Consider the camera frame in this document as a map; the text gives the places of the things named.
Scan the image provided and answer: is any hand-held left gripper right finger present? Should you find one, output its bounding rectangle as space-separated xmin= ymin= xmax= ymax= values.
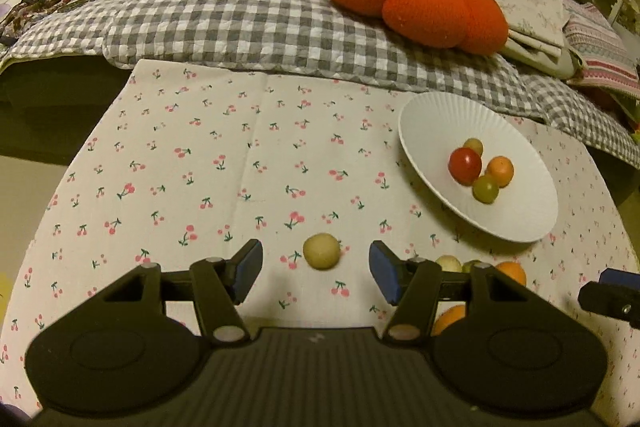
xmin=369 ymin=240 xmax=539 ymax=346

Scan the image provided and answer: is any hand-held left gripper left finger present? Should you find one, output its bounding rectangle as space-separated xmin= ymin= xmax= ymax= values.
xmin=102 ymin=239 xmax=264 ymax=346

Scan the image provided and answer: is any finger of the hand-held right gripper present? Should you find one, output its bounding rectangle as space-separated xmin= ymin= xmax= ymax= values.
xmin=577 ymin=269 xmax=640 ymax=321

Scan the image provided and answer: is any white ribbed plate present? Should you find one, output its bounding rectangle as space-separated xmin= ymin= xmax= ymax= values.
xmin=398 ymin=93 xmax=559 ymax=243

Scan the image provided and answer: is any orange cherry tomato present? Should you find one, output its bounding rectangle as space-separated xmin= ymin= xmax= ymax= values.
xmin=494 ymin=261 xmax=528 ymax=288
xmin=431 ymin=305 xmax=467 ymax=337
xmin=485 ymin=156 xmax=515 ymax=187

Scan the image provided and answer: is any cherry print tablecloth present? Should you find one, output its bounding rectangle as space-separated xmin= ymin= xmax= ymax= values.
xmin=0 ymin=59 xmax=640 ymax=418

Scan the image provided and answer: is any red cherry tomato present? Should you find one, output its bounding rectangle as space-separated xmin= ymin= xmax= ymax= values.
xmin=448 ymin=147 xmax=483 ymax=186

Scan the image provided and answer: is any grey gingham blanket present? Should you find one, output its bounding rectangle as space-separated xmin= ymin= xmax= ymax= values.
xmin=0 ymin=0 xmax=640 ymax=168

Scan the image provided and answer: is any pink striped blanket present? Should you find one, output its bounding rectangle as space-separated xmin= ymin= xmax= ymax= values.
xmin=532 ymin=0 xmax=640 ymax=100

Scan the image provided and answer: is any folded pale floral cloth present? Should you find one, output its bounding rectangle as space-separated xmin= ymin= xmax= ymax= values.
xmin=462 ymin=0 xmax=583 ymax=72

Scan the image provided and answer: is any dark floral cloth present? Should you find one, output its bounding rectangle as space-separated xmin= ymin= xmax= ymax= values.
xmin=0 ymin=0 xmax=126 ymax=45

